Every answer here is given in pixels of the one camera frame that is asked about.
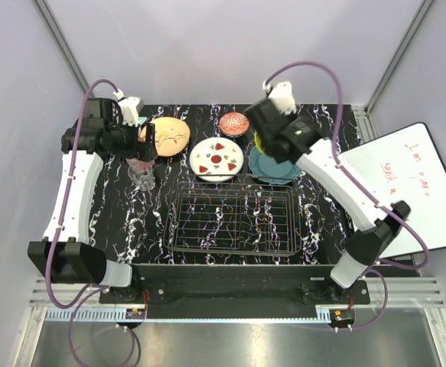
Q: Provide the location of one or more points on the red patterned bowl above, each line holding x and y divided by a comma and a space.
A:
234, 124

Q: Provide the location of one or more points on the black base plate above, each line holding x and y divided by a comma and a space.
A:
309, 284

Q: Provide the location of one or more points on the white watermelon pattern plate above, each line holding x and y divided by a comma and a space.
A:
216, 159

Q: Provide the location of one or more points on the white dry-erase board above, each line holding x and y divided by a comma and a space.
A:
406, 165

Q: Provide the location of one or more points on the orange floral plate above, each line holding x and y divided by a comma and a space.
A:
171, 136

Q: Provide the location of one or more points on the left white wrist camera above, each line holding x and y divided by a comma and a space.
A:
130, 107

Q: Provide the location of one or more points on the teal scalloped plate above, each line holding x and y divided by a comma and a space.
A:
266, 169

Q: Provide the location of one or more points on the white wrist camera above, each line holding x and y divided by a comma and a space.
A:
281, 95
130, 107

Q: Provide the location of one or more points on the yellow-green bowl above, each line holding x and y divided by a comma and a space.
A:
258, 142

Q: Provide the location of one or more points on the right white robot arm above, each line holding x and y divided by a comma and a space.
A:
298, 139

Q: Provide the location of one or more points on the wire dish rack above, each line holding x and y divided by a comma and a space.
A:
239, 216

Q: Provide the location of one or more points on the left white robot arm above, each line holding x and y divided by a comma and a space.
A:
64, 255

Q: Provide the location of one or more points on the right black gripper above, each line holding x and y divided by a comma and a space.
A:
291, 118

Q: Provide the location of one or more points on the clear glass cup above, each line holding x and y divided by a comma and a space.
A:
141, 173

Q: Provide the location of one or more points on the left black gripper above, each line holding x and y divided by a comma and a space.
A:
141, 150

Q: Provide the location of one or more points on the black marble pattern mat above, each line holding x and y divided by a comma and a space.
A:
128, 224

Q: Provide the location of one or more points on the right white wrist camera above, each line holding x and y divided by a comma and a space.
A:
281, 95

